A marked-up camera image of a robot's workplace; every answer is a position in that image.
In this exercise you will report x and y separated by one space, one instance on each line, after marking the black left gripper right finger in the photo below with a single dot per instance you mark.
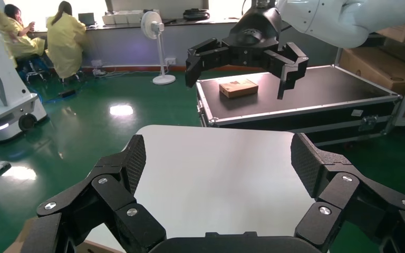
342 195

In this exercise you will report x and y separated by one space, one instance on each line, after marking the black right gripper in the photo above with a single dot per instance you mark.
255 35

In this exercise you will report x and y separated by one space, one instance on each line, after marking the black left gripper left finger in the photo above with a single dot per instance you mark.
118 195

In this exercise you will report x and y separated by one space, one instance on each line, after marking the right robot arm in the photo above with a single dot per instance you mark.
335 19

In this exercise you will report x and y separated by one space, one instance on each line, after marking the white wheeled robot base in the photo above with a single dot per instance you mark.
0 87

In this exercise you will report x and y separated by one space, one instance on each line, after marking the small closed cardboard box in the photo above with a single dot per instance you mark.
239 88

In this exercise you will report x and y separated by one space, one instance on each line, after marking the open brown cardboard box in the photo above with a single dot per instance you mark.
96 248

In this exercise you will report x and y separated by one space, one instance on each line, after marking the black bag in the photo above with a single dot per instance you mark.
196 14

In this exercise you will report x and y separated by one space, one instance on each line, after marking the black aluminium flight case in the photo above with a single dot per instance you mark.
328 87

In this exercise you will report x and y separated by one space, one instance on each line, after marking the white standing fan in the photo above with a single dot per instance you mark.
152 24

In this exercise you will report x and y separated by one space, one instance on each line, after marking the black power adapter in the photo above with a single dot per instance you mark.
67 93

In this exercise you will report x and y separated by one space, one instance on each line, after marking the grey long counter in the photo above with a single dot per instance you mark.
125 45

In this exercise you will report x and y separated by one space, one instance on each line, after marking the large brown cardboard carton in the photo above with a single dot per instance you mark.
373 64

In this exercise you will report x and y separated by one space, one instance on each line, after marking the white boxes stack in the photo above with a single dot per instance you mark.
122 16

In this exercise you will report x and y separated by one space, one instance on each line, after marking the blue wheeled stool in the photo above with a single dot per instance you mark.
34 68

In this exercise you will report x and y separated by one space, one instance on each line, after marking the long-haired person yellow coat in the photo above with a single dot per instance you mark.
64 45

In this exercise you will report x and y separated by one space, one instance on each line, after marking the dark laptop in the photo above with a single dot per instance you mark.
86 19

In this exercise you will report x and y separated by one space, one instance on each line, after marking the short-haired person yellow coat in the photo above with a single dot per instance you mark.
22 42

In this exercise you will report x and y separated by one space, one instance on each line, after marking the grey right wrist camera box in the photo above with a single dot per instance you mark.
265 3

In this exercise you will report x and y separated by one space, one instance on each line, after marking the white wall socket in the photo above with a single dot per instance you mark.
170 61

